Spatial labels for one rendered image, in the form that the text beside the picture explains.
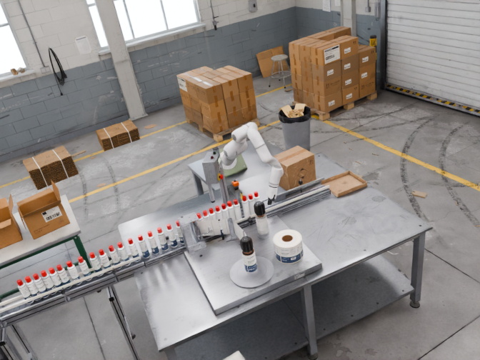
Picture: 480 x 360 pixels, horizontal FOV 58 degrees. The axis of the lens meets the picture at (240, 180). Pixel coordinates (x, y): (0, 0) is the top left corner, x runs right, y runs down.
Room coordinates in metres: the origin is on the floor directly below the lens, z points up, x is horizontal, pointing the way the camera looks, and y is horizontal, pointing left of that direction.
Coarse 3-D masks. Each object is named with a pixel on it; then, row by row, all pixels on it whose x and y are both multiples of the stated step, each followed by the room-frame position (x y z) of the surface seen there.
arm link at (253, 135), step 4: (248, 124) 3.32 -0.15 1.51; (252, 124) 3.28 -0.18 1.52; (252, 128) 3.20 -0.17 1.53; (256, 128) 3.29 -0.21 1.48; (248, 132) 3.17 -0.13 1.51; (252, 132) 3.14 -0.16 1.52; (256, 132) 3.14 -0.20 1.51; (248, 136) 3.17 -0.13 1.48; (252, 136) 3.12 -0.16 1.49; (256, 136) 3.12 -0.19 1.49; (260, 136) 3.13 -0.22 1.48; (252, 140) 3.12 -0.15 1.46; (256, 140) 3.10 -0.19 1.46; (260, 140) 3.11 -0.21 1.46; (256, 144) 3.09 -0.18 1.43; (260, 144) 3.09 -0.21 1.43
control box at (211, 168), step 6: (210, 156) 2.94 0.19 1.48; (216, 156) 2.94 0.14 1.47; (204, 162) 2.87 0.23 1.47; (210, 162) 2.86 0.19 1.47; (216, 162) 2.90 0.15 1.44; (204, 168) 2.87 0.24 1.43; (210, 168) 2.86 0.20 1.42; (216, 168) 2.87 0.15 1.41; (222, 168) 2.99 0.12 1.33; (204, 174) 2.88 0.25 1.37; (210, 174) 2.86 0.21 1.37; (216, 174) 2.85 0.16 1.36; (210, 180) 2.87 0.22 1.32; (216, 180) 2.85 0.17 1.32
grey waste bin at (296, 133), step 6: (282, 126) 5.50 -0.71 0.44; (288, 126) 5.39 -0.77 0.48; (294, 126) 5.34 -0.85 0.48; (300, 126) 5.34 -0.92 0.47; (306, 126) 5.38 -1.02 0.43; (288, 132) 5.40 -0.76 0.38; (294, 132) 5.36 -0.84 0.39; (300, 132) 5.35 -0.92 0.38; (306, 132) 5.38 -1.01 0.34; (288, 138) 5.42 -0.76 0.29; (294, 138) 5.37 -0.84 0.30; (300, 138) 5.36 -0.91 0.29; (306, 138) 5.39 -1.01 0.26; (288, 144) 5.44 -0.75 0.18; (294, 144) 5.38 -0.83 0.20; (300, 144) 5.36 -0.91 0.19; (306, 144) 5.40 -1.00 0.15
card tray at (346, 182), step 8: (336, 176) 3.33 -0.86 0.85; (344, 176) 3.34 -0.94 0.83; (352, 176) 3.31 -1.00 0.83; (328, 184) 3.26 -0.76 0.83; (336, 184) 3.23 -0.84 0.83; (344, 184) 3.21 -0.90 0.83; (352, 184) 3.19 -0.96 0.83; (360, 184) 3.11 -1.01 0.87; (336, 192) 3.11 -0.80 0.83; (344, 192) 3.06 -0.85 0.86
